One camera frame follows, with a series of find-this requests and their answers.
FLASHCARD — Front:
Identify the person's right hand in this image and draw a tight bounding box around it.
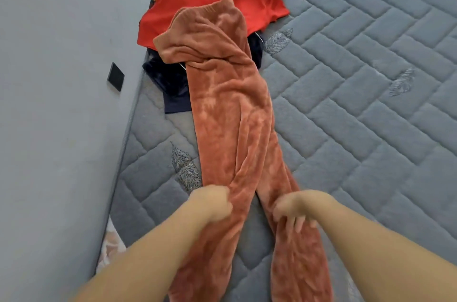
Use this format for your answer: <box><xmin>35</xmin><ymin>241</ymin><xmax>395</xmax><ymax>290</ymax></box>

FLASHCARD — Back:
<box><xmin>271</xmin><ymin>190</ymin><xmax>335</xmax><ymax>235</ymax></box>

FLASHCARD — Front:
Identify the person's left hand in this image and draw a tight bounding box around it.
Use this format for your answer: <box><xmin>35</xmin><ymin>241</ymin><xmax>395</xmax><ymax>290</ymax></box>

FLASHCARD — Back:
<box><xmin>187</xmin><ymin>184</ymin><xmax>234</xmax><ymax>226</ymax></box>

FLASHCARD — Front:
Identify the brown velvet garment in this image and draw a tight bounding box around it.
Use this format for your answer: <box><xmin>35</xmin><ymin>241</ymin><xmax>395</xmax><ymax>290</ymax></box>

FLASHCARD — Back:
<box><xmin>153</xmin><ymin>0</ymin><xmax>335</xmax><ymax>302</ymax></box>

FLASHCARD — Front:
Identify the navy velvet pyjama top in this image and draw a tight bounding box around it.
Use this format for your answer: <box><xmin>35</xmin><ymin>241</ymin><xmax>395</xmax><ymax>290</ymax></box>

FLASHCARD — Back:
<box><xmin>141</xmin><ymin>30</ymin><xmax>267</xmax><ymax>115</ymax></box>

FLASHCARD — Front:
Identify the person's left forearm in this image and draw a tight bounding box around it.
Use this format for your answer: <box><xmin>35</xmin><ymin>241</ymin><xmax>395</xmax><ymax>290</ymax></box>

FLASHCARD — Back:
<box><xmin>71</xmin><ymin>198</ymin><xmax>215</xmax><ymax>302</ymax></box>

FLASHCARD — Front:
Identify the person's right forearm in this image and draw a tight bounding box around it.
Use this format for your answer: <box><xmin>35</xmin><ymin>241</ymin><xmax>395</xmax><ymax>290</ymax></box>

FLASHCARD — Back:
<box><xmin>310</xmin><ymin>194</ymin><xmax>457</xmax><ymax>302</ymax></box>

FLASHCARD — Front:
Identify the grey quilted mattress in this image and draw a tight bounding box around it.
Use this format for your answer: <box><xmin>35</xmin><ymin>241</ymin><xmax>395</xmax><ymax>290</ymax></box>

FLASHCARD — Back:
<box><xmin>96</xmin><ymin>0</ymin><xmax>457</xmax><ymax>302</ymax></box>

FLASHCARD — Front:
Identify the black square patch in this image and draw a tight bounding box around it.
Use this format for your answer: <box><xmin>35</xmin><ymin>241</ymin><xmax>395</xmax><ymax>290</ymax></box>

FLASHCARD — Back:
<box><xmin>107</xmin><ymin>62</ymin><xmax>126</xmax><ymax>92</ymax></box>

